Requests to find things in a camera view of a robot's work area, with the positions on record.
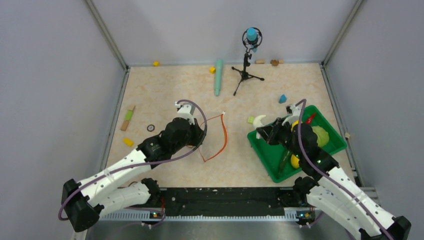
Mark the clear zip bag orange zipper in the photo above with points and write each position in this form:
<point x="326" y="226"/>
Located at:
<point x="216" y="139"/>

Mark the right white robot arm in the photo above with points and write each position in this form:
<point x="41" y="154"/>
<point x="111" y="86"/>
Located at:
<point x="327" y="186"/>

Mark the blue microphone on tripod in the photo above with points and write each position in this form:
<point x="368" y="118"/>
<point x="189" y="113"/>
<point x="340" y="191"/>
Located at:
<point x="251" y="39"/>

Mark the teal plastic tube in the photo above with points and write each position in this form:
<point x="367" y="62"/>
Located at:
<point x="219" y="64"/>

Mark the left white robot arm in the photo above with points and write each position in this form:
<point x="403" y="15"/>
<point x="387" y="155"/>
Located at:
<point x="85" y="201"/>

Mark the small yellow block centre back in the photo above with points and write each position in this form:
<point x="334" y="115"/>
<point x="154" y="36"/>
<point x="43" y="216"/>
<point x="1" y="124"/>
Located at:
<point x="212" y="70"/>

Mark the red chili pepper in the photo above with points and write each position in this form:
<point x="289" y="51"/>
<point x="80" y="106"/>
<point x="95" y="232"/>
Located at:
<point x="310" y="118"/>

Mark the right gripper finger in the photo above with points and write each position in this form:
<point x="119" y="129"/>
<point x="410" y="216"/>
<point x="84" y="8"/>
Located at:
<point x="270" y="129"/>
<point x="271" y="137"/>

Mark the yellow lemon upper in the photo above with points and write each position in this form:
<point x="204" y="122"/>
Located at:
<point x="294" y="125"/>

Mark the green plastic tray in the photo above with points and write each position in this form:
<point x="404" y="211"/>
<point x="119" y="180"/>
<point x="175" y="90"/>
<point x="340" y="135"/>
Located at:
<point x="271" y="155"/>

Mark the green cabbage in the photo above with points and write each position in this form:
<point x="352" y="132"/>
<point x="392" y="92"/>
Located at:
<point x="322" y="136"/>

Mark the wooden stick green block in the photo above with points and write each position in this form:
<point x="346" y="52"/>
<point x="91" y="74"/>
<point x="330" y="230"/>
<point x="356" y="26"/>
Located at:
<point x="128" y="116"/>

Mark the light green lego brick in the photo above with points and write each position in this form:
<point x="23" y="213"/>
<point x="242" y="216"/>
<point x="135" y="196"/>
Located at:
<point x="250" y="120"/>

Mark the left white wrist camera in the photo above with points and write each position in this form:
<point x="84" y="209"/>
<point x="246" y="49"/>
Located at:
<point x="186" y="111"/>

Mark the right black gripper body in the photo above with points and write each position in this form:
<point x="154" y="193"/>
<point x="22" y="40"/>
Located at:
<point x="286" y="139"/>

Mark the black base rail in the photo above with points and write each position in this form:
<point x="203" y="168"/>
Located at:
<point x="232" y="202"/>

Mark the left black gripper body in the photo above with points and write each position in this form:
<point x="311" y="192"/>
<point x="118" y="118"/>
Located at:
<point x="192" y="136"/>

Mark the brown wooden pieces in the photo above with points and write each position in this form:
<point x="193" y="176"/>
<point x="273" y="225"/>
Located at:
<point x="276" y="62"/>

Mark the blue toy block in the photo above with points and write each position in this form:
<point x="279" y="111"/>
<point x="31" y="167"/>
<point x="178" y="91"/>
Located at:
<point x="282" y="99"/>

